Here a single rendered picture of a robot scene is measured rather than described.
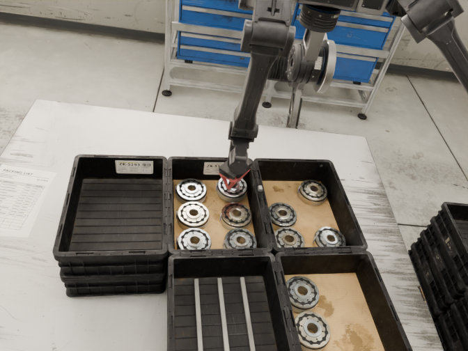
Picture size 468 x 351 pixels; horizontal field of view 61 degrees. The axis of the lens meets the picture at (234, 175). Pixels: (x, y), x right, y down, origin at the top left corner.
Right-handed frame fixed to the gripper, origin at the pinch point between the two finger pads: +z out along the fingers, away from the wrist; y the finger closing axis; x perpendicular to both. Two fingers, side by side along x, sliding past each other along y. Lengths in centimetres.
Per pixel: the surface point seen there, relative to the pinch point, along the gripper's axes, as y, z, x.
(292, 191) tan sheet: 17.7, 6.7, -15.3
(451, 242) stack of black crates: 73, 39, -75
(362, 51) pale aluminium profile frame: 202, 36, 32
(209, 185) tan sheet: -1.9, 5.9, 8.2
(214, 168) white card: 1.1, -0.2, 9.1
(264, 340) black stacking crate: -35, 5, -39
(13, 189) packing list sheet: -46, 17, 65
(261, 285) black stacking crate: -21.7, 5.7, -28.9
